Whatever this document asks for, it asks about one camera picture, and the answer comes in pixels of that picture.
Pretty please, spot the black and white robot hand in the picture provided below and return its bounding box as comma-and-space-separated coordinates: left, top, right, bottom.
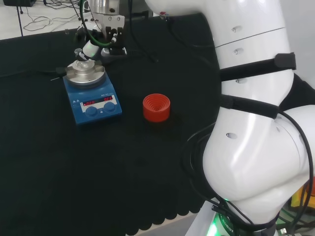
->
75, 13, 128, 61

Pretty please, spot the blue heater with steel plate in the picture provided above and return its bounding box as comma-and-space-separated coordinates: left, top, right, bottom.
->
56, 59, 123, 127

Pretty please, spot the black tripod leg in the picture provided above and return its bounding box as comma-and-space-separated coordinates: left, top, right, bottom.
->
15, 0, 25, 37

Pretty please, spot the black bench cloth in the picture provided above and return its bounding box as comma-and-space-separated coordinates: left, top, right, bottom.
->
0, 12, 315, 236

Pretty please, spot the yellow stop button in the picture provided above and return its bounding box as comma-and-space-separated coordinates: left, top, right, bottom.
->
290, 182, 315, 210

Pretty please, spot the green cable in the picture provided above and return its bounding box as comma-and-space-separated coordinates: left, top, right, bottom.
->
80, 0, 114, 48

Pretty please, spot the thin floor cable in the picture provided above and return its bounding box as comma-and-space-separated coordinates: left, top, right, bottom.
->
22, 0, 83, 32

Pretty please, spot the red ribbed flask ring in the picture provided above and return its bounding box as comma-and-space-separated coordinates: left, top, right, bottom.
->
142, 93, 171, 123

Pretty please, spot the black arm strap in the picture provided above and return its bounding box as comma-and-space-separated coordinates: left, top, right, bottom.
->
220, 95, 285, 120
219, 52, 296, 82

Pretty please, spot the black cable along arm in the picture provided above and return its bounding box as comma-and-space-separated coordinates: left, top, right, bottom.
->
181, 108, 315, 233

